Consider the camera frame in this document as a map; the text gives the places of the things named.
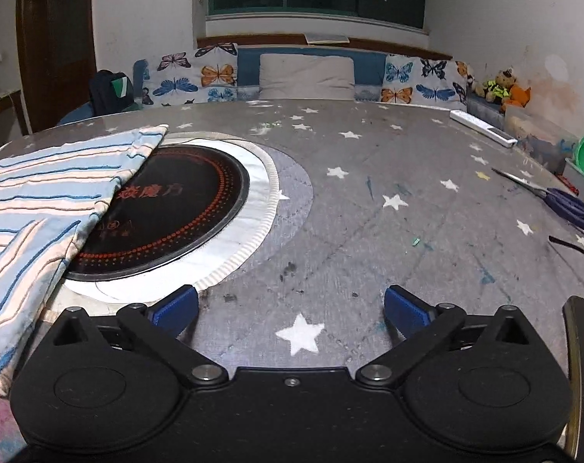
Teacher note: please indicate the blue handled scissors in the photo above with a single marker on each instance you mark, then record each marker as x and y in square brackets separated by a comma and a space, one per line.
[568, 207]

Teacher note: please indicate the left butterfly pillow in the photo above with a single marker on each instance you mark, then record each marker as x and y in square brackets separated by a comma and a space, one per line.
[204, 75]

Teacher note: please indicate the book on window ledge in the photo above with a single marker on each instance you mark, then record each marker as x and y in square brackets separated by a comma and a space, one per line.
[316, 39]

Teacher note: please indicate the blue sofa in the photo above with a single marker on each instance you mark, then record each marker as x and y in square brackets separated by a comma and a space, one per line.
[368, 66]

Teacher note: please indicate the black round induction cooktop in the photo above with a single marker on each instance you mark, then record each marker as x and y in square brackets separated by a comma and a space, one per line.
[179, 199]

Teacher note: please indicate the teddy bear toy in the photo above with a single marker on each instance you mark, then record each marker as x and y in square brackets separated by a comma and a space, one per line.
[498, 89]

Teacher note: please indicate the beige plain pillow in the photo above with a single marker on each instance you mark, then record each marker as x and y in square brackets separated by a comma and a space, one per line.
[297, 76]

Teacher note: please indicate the dark wooden door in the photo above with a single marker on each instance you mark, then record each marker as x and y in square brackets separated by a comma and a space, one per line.
[56, 57]

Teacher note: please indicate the dark wooden desk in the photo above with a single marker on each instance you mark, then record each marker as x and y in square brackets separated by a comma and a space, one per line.
[13, 123]

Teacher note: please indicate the dark backpack with green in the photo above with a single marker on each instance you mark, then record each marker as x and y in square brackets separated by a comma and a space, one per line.
[110, 93]

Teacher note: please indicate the grey star tablecloth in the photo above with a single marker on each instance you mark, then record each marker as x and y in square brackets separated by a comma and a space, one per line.
[345, 199]

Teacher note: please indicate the clear plastic storage box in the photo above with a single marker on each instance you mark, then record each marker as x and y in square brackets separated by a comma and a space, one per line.
[540, 139]

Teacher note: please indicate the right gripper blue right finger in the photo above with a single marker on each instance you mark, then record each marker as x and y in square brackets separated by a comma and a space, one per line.
[426, 330]

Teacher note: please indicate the white remote control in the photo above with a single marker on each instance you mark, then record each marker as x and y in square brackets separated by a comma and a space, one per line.
[482, 127]

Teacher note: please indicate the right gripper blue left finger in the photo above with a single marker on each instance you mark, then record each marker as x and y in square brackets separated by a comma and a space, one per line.
[153, 330]

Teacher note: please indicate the butterfly pillow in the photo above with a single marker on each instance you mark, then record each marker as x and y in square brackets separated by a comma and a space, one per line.
[411, 80]
[204, 75]

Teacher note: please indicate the right butterfly pillow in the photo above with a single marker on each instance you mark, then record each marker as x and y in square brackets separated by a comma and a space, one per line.
[411, 80]

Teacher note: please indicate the orange plush toy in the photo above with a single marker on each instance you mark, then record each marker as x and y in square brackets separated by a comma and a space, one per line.
[517, 97]

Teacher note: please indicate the blue white striped shirt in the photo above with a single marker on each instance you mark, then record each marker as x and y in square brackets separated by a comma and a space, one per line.
[50, 200]

